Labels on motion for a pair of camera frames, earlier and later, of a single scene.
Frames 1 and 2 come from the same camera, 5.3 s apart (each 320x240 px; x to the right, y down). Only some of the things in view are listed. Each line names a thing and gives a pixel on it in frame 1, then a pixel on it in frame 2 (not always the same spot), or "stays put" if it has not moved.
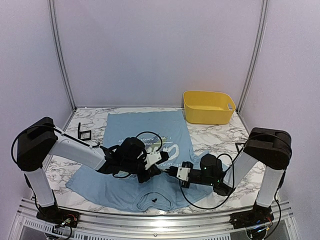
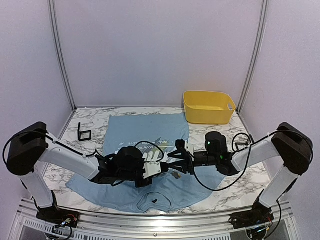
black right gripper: (172, 172) -> (187, 164)
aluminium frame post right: (259, 43) stays put
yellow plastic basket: (205, 107) stays put
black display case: (240, 146) stays put
